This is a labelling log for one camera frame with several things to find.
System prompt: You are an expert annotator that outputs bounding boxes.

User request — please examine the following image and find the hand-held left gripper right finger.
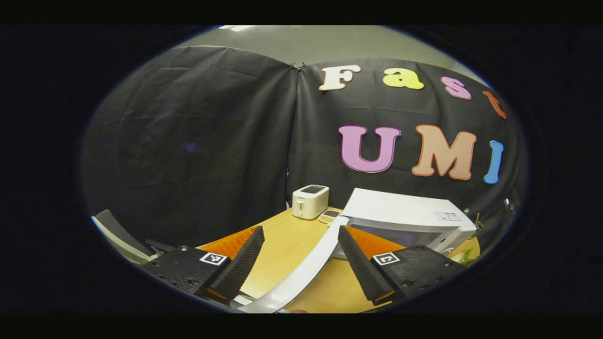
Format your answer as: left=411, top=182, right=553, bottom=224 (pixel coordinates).
left=337, top=226, right=467, bottom=304

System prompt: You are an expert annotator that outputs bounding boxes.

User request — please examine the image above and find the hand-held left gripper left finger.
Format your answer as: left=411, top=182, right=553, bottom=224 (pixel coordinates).
left=141, top=226, right=266, bottom=306

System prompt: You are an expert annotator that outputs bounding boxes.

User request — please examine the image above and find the white microwave oven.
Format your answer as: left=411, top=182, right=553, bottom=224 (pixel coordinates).
left=236, top=188, right=477, bottom=314

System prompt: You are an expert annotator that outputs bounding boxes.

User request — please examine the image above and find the white toaster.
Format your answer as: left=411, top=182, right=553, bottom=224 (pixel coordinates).
left=292, top=185, right=330, bottom=220

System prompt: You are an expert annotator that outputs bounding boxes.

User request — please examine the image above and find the black backdrop cloth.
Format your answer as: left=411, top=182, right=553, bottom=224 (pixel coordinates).
left=81, top=45, right=527, bottom=250

